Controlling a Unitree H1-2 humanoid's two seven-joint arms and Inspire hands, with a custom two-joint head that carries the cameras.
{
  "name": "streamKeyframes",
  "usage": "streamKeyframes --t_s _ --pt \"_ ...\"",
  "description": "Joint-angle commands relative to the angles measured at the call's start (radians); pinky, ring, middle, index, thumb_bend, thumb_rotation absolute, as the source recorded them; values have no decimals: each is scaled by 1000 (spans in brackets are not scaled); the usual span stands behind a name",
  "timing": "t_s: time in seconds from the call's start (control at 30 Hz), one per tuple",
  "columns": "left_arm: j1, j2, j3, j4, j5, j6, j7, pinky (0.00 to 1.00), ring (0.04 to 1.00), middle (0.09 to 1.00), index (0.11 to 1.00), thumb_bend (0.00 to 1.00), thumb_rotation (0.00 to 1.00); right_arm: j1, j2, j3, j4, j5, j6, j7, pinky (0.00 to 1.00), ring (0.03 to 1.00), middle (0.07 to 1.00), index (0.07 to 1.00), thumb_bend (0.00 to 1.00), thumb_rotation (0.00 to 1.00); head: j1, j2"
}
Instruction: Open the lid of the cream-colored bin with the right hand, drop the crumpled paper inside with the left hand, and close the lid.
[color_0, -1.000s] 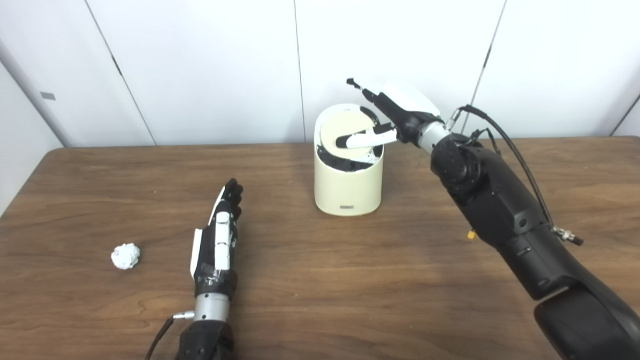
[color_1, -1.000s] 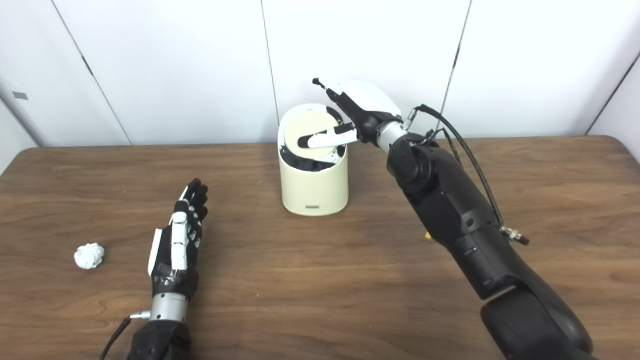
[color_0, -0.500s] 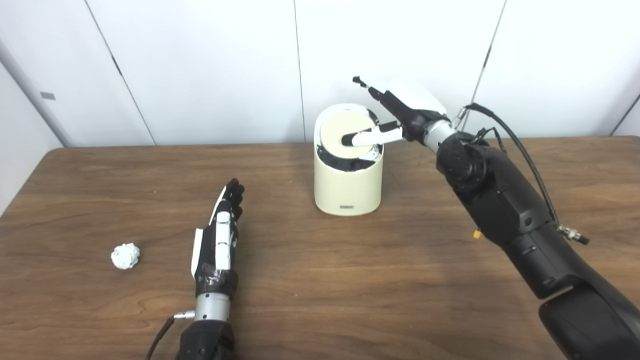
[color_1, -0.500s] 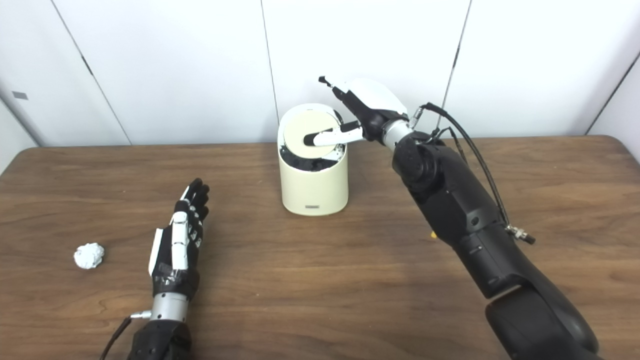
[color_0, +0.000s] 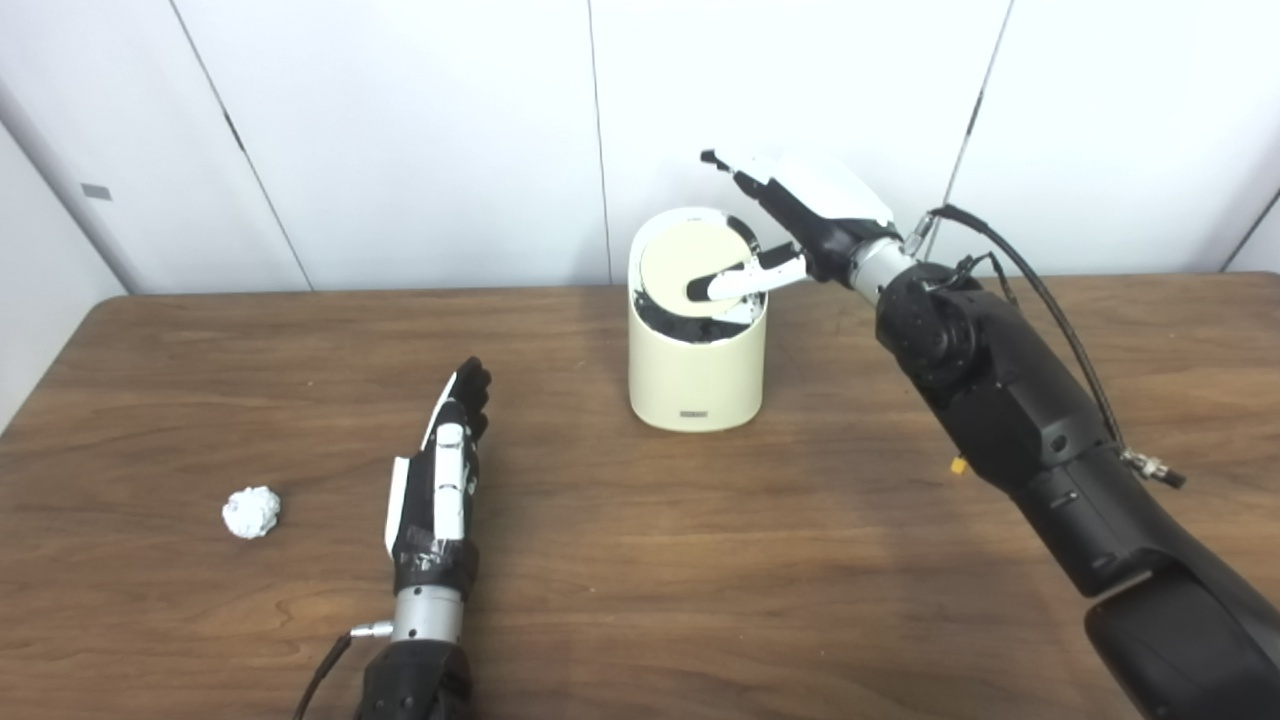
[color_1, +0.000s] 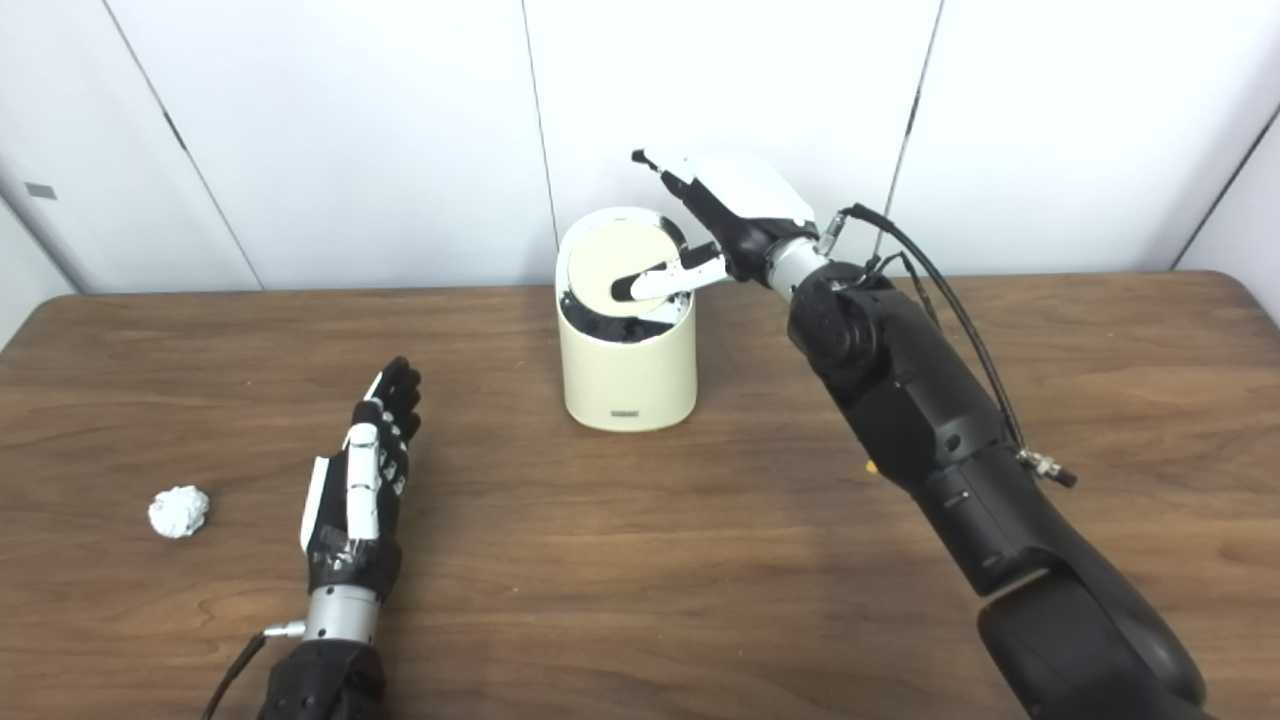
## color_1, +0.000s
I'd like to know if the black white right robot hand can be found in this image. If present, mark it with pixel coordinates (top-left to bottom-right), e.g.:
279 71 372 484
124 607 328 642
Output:
610 148 821 303

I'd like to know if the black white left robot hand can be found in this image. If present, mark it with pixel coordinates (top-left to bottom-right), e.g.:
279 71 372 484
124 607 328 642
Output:
300 357 423 601

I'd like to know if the cream round bin lid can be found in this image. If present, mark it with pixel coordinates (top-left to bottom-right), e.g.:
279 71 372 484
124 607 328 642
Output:
567 221 686 321

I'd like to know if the white paper ball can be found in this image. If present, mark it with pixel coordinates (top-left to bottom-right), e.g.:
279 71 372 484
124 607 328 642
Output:
148 486 211 539

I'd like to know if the cream-colored round bin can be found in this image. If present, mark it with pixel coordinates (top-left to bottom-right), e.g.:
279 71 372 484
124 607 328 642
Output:
555 207 698 433

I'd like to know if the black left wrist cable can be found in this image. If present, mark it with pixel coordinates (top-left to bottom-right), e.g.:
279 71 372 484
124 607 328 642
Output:
203 621 307 720

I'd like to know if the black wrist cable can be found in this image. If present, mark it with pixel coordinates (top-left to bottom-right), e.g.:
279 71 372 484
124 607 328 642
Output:
820 203 1079 489
203 621 307 720

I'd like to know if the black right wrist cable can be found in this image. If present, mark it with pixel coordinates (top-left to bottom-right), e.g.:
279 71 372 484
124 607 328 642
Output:
820 203 1079 489

